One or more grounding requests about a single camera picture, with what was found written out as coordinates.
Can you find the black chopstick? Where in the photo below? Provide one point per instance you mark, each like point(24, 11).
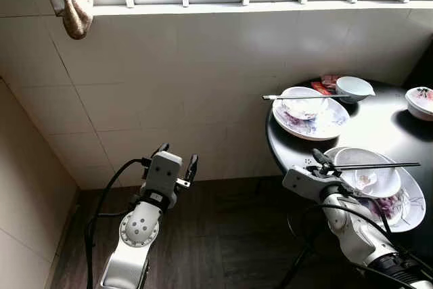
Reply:
point(375, 166)
point(396, 164)

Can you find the white porcelain bowl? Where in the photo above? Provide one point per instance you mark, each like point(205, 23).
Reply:
point(379, 181)
point(304, 107)

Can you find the floral plate with blue flower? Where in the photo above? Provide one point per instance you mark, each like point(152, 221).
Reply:
point(406, 201)

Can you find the floral plate with purple print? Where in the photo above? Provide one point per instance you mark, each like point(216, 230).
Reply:
point(325, 126)

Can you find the round black table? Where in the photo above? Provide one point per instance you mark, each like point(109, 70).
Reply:
point(379, 126)

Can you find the orange-red packet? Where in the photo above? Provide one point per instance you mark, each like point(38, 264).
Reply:
point(321, 89)

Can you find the small pale blue bowl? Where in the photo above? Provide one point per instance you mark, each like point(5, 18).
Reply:
point(352, 89)

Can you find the pink-red packet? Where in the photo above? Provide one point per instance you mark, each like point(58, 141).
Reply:
point(330, 79)

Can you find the white bowl with floral inside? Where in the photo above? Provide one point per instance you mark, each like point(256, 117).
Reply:
point(419, 103)

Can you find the dark cabinet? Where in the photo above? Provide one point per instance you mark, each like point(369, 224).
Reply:
point(425, 65)

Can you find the beige curtain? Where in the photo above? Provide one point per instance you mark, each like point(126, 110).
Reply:
point(74, 5)

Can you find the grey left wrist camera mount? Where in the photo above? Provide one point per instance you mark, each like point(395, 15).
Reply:
point(162, 170)

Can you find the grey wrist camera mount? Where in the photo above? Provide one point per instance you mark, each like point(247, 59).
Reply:
point(304, 182)
point(162, 170)

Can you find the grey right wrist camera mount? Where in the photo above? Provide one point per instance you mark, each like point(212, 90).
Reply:
point(304, 182)

